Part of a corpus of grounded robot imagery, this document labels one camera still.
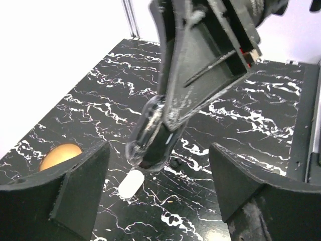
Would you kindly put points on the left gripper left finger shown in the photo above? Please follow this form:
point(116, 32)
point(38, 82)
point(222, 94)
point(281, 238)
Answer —
point(59, 203)

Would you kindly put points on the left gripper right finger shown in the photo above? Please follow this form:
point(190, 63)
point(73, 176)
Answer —
point(258, 204)

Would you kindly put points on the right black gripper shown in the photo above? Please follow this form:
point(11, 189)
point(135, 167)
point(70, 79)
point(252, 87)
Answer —
point(203, 59)

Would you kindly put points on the white earbud charging case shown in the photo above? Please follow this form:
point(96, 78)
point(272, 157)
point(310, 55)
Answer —
point(131, 184)

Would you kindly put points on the black earbud charging case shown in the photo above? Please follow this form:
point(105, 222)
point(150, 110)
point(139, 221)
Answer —
point(151, 143)

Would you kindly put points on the gold metal bowl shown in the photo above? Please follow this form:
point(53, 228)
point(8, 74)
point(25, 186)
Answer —
point(59, 154)

